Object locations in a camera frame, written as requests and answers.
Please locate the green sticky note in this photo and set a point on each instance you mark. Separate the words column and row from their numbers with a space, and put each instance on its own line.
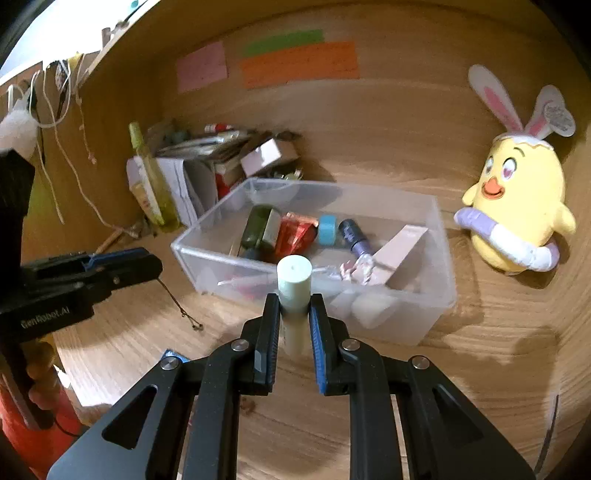
column 281, row 43

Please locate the red and white marker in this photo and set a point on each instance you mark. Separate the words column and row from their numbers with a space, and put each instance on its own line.
column 220, row 126

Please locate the purple nail polish bottle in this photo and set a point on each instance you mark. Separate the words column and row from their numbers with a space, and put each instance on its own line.
column 353, row 235

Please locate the pale green lip balm stick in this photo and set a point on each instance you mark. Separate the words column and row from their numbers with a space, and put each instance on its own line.
column 295, row 281

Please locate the yellow spray bottle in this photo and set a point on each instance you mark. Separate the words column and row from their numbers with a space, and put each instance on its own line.
column 154, row 184

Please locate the light blue cap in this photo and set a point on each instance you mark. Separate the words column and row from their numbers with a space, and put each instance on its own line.
column 328, row 230

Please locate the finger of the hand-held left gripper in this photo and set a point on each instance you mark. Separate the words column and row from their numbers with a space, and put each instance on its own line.
column 117, row 256
column 134, row 272

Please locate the thin metal hairpin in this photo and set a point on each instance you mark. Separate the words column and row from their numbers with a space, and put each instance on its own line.
column 178, row 302

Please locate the clear plastic box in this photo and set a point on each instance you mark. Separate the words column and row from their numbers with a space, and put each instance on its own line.
column 406, row 304

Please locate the yellow chick plush toy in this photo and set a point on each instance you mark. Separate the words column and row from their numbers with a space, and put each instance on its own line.
column 526, row 198

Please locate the blue packet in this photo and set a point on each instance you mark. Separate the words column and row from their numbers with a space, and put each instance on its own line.
column 170, row 355

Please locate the white fluffy ball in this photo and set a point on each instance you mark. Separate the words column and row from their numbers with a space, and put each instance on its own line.
column 18, row 131

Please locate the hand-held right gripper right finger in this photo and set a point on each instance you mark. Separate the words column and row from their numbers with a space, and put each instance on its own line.
column 319, row 344

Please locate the dark green bottle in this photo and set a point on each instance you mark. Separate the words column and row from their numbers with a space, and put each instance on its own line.
column 258, row 228

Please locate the pink cosmetic tube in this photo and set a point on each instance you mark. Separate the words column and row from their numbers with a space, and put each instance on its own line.
column 399, row 251

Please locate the red box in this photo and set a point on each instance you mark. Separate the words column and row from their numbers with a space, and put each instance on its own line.
column 228, row 182

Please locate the red foil packet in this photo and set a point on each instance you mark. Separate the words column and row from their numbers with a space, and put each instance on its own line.
column 295, row 233

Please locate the small pink cardboard box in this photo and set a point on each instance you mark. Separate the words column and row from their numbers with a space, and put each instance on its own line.
column 263, row 157

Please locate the heart-shaped paper tag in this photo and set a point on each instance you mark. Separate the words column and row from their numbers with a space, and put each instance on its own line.
column 559, row 121

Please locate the person's red sleeved forearm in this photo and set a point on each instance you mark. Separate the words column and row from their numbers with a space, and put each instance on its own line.
column 32, row 438

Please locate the person's left hand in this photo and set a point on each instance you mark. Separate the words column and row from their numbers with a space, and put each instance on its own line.
column 39, row 369

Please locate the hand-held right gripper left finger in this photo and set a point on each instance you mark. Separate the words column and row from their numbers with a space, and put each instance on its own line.
column 265, row 341

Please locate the orange sticky note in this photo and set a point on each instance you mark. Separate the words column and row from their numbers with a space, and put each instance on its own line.
column 300, row 65

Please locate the pink sticky note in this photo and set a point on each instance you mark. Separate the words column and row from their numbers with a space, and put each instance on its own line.
column 202, row 67

